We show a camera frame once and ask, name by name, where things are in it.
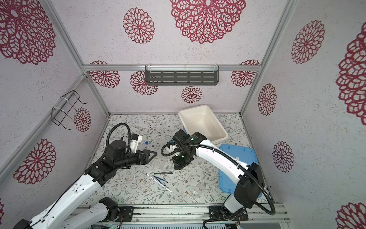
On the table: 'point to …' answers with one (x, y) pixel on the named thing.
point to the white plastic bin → (201, 119)
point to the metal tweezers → (162, 173)
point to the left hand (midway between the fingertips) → (153, 156)
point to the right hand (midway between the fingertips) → (175, 165)
